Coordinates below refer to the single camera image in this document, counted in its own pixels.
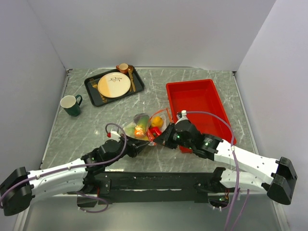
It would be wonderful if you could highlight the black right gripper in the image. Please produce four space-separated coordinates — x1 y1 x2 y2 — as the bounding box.
154 122 194 149

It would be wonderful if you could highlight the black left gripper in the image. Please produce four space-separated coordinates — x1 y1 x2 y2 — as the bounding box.
105 133 150 166

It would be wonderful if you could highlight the red bell pepper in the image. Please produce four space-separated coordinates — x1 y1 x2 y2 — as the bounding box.
148 127 162 141

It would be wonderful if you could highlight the green orange mango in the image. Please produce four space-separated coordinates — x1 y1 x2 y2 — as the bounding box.
134 115 150 139

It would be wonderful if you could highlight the clear zip top bag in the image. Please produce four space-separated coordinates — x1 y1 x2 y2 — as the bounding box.
124 108 173 146

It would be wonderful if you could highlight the small yellow orange fruit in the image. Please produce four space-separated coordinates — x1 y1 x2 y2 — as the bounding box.
151 116 164 128

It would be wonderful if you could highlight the white cauliflower with leaves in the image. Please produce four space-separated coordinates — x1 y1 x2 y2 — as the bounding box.
124 122 136 138

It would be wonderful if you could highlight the dark red apple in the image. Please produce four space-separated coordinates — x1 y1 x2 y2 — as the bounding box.
133 113 147 123

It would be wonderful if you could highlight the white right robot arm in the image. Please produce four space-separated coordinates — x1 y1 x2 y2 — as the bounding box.
153 119 297 205

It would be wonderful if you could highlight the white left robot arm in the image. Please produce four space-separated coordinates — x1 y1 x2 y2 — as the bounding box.
0 137 149 216

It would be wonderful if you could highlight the red plastic bin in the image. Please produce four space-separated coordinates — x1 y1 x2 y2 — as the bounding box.
166 79 236 159

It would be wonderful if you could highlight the black serving tray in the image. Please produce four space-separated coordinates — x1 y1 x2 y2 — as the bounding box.
84 69 144 107

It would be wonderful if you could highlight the cream floral plate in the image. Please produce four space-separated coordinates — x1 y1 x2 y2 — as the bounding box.
97 72 131 98

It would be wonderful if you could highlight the gold spoon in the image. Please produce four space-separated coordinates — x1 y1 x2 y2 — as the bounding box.
128 65 136 92

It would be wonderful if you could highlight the small orange cup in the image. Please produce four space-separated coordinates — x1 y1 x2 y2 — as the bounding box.
116 63 129 74

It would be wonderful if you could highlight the dark green mug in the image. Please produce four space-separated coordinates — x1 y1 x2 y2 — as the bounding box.
60 95 83 117

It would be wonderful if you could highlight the gold fork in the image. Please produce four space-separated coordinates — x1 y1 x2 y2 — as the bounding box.
90 78 107 103

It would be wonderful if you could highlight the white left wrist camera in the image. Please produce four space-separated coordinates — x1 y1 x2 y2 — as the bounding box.
107 130 121 141

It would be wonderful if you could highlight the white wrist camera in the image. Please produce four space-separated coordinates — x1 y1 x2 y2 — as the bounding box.
176 110 189 124
107 130 121 141

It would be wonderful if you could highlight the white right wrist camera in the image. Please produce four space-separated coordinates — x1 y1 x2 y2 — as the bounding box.
176 110 189 124

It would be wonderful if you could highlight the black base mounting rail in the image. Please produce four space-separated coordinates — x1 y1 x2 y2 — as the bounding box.
66 167 239 207

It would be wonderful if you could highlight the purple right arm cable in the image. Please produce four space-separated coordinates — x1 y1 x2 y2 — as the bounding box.
186 111 250 231

